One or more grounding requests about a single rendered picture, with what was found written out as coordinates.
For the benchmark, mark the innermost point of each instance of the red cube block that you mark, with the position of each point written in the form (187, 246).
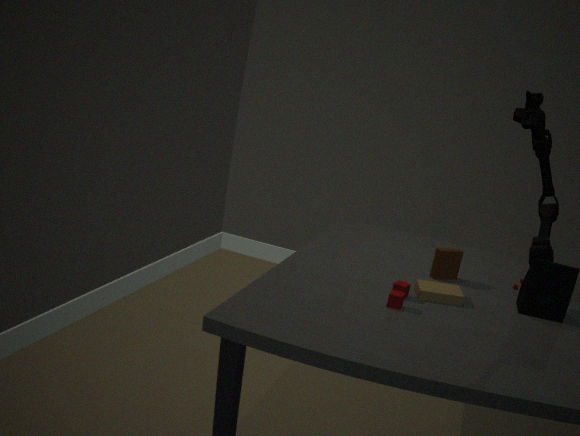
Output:
(401, 286)
(395, 300)

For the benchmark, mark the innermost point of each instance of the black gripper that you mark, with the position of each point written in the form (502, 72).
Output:
(533, 112)

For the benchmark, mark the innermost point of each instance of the tan board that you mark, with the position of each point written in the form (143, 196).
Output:
(438, 292)

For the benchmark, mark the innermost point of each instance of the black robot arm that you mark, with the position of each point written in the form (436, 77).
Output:
(548, 212)

